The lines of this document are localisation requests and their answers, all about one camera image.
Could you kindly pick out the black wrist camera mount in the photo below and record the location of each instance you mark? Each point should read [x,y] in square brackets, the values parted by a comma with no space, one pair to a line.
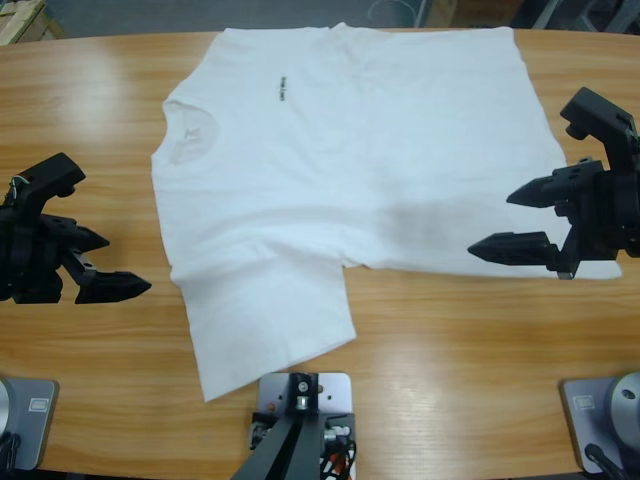
[600,115]
[52,175]

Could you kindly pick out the white t-shirt with small print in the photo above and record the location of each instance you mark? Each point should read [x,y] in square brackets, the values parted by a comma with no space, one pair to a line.
[325,175]

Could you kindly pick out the brown cardboard box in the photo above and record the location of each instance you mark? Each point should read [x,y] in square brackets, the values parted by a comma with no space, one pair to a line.
[442,10]

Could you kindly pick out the white mounting block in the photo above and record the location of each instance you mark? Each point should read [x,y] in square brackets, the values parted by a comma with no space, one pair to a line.
[337,395]

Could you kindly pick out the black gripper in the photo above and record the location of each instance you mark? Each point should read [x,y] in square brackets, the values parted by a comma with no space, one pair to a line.
[600,215]
[30,260]

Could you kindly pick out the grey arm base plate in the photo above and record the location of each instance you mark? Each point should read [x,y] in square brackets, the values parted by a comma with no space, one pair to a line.
[30,425]
[595,425]

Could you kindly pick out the grey metal frame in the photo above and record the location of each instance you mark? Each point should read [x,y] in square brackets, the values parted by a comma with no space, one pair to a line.
[585,15]

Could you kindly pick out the stacked cardboard boxes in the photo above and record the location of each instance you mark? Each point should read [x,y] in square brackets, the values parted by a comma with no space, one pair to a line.
[22,20]

